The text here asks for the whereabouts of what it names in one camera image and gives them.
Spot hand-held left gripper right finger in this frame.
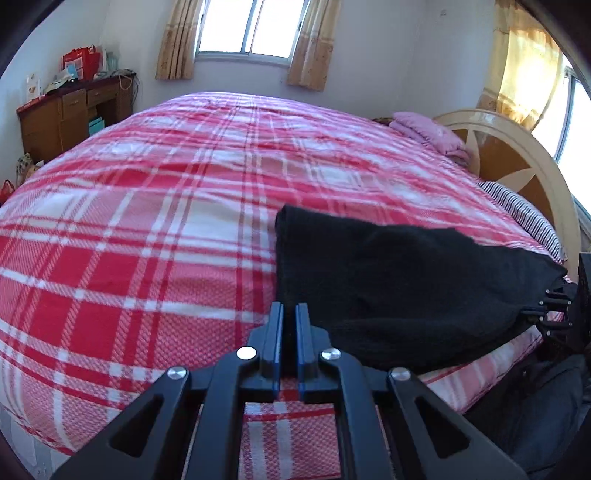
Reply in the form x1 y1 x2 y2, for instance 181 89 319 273
295 302 529 480

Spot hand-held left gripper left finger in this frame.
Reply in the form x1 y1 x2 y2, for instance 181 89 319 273
51 302 284 480

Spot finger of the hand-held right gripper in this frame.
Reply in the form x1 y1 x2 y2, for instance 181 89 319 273
538 287 575 309
538 313 575 340

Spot black pants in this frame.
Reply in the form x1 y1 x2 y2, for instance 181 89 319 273
274 204 571 374

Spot striped pillow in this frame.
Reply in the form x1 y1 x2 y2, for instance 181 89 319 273
475 180 566 261

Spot person's dark clothing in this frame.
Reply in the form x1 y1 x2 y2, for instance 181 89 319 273
462 353 591 480

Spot cream and wood headboard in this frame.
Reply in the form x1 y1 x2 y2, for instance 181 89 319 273
431 108 583 282

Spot red plaid blanket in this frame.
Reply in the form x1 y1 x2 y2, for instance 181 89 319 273
0 91 573 480

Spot side window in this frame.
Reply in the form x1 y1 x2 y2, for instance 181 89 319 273
554 53 591 195

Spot pink folded blanket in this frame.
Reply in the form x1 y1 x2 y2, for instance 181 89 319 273
388 111 472 163

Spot yellow curtain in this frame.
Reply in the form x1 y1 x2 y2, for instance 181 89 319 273
475 0 566 132

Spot beige curtain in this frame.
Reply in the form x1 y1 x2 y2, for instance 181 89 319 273
286 0 343 90
154 0 206 81

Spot patterned bag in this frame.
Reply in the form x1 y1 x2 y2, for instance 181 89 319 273
16 152 44 185

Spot wooden desk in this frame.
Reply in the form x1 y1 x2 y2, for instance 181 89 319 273
16 71 139 164

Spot red gift bag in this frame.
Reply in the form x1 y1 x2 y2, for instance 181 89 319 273
62 45 101 81

